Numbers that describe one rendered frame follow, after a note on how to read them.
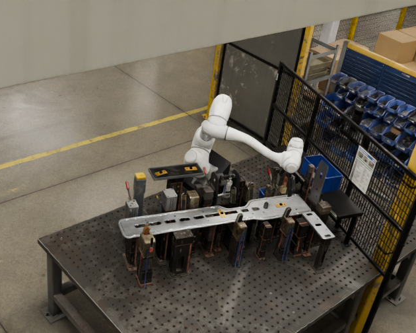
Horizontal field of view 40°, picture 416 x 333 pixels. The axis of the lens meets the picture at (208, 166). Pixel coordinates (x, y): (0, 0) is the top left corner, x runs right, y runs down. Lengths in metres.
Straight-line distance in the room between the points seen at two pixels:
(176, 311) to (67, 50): 3.50
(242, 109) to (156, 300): 3.58
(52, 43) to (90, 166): 5.94
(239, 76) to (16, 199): 2.84
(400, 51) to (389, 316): 4.06
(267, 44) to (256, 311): 3.40
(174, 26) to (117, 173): 5.84
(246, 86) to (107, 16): 6.50
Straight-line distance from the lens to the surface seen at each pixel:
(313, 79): 6.45
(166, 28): 0.18
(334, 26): 8.29
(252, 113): 6.70
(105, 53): 0.17
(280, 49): 6.21
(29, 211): 5.50
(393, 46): 8.11
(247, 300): 3.79
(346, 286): 4.11
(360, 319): 4.65
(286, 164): 3.70
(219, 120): 3.89
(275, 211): 4.07
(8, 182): 5.89
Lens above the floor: 3.35
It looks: 32 degrees down
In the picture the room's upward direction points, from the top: 9 degrees clockwise
